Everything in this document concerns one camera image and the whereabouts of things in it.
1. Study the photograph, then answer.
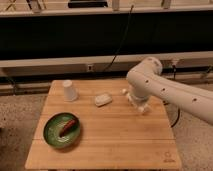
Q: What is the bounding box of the white wall outlet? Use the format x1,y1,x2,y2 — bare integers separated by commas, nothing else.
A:
88,64,93,72

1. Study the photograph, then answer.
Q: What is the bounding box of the white paper cup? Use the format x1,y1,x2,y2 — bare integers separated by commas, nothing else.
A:
62,80,78,102

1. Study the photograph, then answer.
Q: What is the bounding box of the green round plate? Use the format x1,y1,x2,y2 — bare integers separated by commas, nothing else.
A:
43,112,81,149

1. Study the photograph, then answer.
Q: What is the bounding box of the brown sausage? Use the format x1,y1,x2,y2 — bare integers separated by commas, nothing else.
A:
59,120,76,137

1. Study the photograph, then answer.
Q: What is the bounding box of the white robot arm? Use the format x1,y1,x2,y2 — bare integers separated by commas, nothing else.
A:
126,57,213,125

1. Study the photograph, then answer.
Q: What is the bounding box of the black hanging cable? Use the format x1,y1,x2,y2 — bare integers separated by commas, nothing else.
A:
101,3,135,72

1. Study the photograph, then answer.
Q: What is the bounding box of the wooden folding table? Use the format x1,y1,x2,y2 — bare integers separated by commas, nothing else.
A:
25,79,181,170

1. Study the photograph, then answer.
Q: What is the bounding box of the white plastic bottle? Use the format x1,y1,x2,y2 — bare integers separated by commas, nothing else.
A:
122,89,149,115

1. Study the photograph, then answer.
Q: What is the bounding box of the black cable by table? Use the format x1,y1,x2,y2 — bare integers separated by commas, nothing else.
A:
170,106,181,129

